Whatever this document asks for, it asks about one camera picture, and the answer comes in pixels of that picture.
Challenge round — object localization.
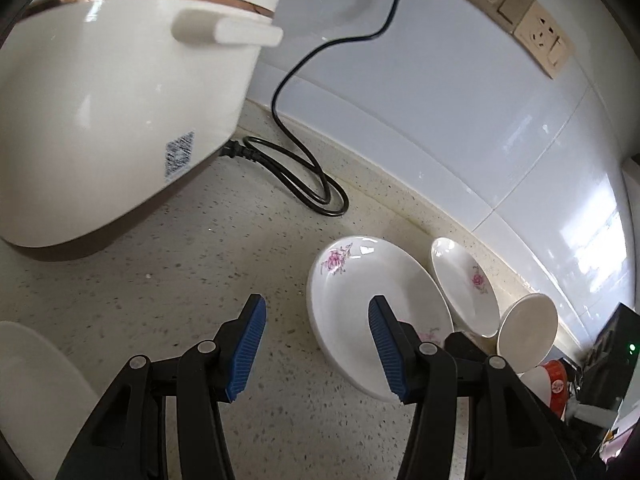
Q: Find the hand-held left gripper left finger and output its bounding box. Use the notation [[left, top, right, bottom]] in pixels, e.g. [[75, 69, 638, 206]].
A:
[[55, 294, 267, 480]]

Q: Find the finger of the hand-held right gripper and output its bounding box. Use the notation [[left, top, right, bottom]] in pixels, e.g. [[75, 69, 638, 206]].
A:
[[444, 331, 495, 362]]

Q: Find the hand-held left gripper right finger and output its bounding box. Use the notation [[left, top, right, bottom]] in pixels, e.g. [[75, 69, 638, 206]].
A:
[[368, 295, 576, 480]]

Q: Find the large floral white plate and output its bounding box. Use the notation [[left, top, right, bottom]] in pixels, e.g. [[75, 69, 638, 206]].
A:
[[306, 234, 455, 403]]

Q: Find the red banded white bowl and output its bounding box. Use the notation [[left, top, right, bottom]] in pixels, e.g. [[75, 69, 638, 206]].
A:
[[520, 359, 571, 423]]

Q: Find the small floral white plate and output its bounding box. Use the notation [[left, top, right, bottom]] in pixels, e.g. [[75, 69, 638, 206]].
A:
[[431, 237, 500, 338]]

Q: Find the white rice cooker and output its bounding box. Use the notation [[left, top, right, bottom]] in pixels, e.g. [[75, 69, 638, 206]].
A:
[[0, 0, 291, 263]]

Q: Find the black power cable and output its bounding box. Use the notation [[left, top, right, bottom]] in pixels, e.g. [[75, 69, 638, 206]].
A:
[[218, 0, 432, 218]]

